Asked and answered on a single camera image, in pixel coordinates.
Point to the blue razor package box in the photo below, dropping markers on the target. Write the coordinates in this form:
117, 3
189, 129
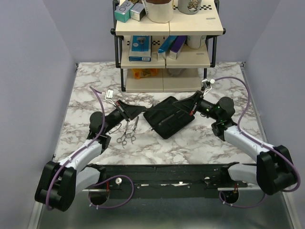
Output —
140, 49

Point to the blue toothpaste box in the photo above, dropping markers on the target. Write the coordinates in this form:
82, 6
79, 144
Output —
164, 49

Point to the black zip tool case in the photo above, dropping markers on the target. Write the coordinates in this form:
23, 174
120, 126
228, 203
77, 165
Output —
166, 119

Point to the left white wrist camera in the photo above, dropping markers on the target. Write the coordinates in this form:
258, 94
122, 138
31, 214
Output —
109, 94

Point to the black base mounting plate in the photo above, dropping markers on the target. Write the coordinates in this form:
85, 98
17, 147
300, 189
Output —
162, 181

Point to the orange snack bag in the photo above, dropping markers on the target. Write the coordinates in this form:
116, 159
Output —
143, 73

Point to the white round tub brown lid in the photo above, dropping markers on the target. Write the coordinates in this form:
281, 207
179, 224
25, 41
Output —
159, 11

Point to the beige three-tier shelf rack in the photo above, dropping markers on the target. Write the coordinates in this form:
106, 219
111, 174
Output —
195, 61

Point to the silver cutting scissors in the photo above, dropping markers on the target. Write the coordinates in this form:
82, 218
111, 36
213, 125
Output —
122, 139

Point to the grey pouch on shelf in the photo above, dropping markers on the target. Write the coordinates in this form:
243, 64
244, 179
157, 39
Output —
175, 71

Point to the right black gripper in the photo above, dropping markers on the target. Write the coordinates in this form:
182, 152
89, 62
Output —
188, 104

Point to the silver grey small box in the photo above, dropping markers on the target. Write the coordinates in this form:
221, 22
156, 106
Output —
137, 12

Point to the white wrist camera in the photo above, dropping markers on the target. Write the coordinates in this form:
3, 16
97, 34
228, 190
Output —
109, 94
207, 85

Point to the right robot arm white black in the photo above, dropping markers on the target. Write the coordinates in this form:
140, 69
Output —
273, 171

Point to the silver thinning scissors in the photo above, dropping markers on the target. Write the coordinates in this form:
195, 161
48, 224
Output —
131, 135

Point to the white printed mug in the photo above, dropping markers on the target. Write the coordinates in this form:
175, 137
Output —
189, 7

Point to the white green cup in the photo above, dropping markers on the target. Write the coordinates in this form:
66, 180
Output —
195, 41

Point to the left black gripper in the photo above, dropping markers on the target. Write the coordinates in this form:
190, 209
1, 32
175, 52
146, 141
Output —
128, 111

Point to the purple toothpaste box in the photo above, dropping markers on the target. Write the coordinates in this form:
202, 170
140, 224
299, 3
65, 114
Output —
177, 47

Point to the teal white carton box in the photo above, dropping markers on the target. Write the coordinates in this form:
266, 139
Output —
122, 12

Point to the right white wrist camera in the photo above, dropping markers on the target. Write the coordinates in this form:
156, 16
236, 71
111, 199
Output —
207, 85

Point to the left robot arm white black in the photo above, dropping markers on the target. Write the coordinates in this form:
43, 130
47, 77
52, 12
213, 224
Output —
61, 181

